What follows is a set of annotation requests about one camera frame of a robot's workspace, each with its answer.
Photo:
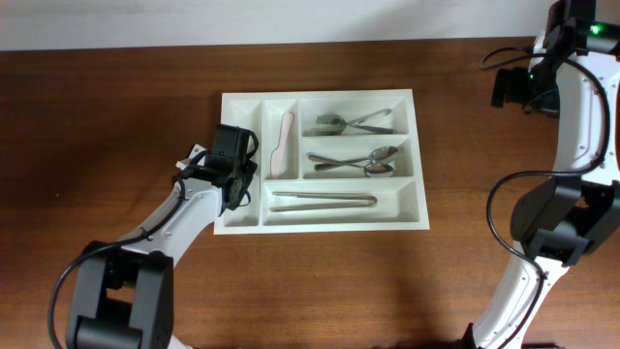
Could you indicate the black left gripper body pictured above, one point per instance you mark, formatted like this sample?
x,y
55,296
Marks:
x,y
247,166

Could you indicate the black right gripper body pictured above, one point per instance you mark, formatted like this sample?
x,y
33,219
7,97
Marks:
x,y
535,88

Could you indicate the pink plastic knife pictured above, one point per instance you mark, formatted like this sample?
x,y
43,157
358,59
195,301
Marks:
x,y
279,154

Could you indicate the steel fork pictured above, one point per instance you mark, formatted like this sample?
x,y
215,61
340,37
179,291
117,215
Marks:
x,y
335,125
360,120

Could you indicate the steel kitchen tongs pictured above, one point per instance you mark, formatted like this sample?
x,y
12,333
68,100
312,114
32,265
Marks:
x,y
301,201

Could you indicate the large steel spoon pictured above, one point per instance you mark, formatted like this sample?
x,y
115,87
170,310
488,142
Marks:
x,y
370,169
385,154

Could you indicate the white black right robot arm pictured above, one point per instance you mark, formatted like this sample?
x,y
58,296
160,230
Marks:
x,y
570,73

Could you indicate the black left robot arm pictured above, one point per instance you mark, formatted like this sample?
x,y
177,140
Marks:
x,y
120,294

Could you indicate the white plastic cutlery tray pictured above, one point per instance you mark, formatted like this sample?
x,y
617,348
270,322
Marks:
x,y
401,198

